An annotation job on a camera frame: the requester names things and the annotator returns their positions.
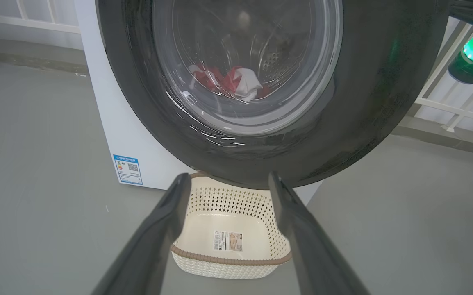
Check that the white railing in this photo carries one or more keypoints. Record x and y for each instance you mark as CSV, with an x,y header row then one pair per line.
x,y
27,23
449,106

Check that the blue energy label sticker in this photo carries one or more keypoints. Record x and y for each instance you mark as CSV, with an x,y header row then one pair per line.
x,y
128,169

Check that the white basket label sticker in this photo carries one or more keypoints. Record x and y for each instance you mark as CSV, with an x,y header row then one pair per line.
x,y
228,241

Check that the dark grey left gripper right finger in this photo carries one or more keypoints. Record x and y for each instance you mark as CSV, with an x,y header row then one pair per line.
x,y
310,254

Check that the black round washing machine door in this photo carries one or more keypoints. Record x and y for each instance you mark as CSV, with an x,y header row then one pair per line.
x,y
363,102

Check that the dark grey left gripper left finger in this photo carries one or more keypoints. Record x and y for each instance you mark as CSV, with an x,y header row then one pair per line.
x,y
150,246

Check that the red and white garment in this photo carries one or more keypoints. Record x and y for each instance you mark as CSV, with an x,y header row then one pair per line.
x,y
232,82

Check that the white washing machine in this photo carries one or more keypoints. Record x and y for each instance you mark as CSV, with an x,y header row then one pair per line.
x,y
130,123

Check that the cream perforated laundry basket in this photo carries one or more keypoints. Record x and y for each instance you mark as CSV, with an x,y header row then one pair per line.
x,y
228,196

